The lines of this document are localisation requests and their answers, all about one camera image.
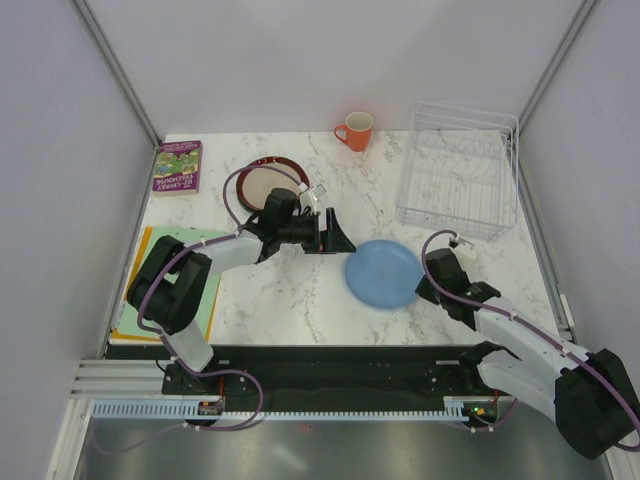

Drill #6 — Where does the dark red cream plate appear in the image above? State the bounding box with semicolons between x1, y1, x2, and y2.
236;156;310;212

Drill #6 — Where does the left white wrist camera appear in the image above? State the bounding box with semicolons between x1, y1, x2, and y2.
298;183;327;214

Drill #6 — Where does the orange mug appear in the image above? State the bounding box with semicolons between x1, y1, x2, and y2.
333;111;374;153

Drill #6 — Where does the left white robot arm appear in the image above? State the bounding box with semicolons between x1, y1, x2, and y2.
126;188;356;393

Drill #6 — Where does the purple book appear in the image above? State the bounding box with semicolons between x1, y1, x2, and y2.
152;140;203;197

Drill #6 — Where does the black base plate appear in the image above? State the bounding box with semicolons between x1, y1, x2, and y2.
162;344;494;410

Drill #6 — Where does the white wire dish rack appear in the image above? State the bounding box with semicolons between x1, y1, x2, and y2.
396;101;520;240

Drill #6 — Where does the white slotted cable duct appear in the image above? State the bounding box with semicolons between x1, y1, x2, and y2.
92;397;473;422

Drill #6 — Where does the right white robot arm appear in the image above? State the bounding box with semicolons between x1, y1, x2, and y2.
416;248;639;459

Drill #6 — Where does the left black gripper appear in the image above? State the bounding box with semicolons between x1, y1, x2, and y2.
279;209;355;254

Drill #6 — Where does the aluminium rail frame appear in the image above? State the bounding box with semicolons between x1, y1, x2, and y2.
69;356;617;401

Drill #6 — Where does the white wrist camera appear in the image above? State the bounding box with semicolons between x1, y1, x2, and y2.
298;183;327;214
448;236;478;262

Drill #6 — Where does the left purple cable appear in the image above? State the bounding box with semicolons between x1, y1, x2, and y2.
136;166;311;441

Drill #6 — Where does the blue plate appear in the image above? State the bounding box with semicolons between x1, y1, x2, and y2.
344;240;423;310

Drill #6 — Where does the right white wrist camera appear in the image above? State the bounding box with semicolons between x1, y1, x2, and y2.
448;236;478;262

